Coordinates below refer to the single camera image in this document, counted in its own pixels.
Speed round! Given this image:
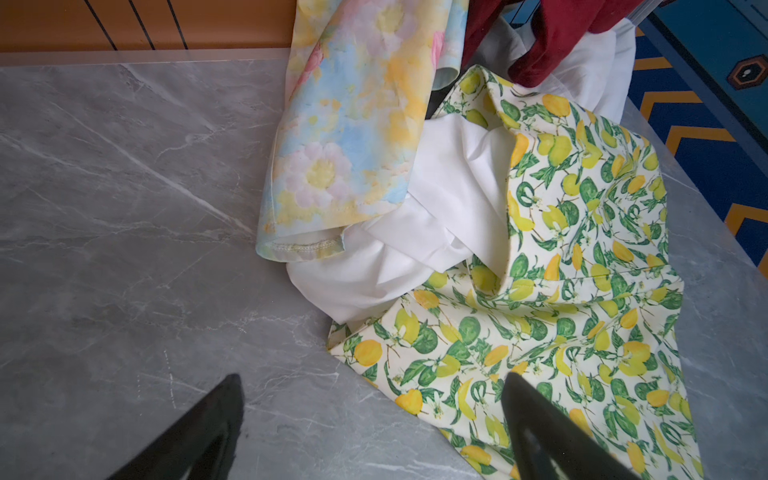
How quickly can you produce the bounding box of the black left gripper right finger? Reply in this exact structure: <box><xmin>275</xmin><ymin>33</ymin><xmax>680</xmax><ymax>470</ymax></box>
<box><xmin>501</xmin><ymin>372</ymin><xmax>637</xmax><ymax>479</ymax></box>

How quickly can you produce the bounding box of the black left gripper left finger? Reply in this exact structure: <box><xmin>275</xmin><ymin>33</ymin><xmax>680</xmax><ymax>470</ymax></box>
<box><xmin>110</xmin><ymin>374</ymin><xmax>244</xmax><ymax>479</ymax></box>

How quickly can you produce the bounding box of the dark red cloth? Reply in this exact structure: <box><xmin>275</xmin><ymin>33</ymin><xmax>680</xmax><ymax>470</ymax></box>
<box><xmin>461</xmin><ymin>0</ymin><xmax>641</xmax><ymax>87</ymax></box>

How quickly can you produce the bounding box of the lemon print cloth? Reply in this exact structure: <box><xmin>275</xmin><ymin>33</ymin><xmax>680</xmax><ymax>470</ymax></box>
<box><xmin>328</xmin><ymin>66</ymin><xmax>704</xmax><ymax>479</ymax></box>

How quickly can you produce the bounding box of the white cloth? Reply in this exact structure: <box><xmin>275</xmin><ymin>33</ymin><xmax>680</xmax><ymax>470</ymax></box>
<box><xmin>287</xmin><ymin>19</ymin><xmax>635</xmax><ymax>324</ymax></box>

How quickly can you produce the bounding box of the pastel floral cloth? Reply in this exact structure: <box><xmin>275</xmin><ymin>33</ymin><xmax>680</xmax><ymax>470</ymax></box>
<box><xmin>256</xmin><ymin>0</ymin><xmax>468</xmax><ymax>262</ymax></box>

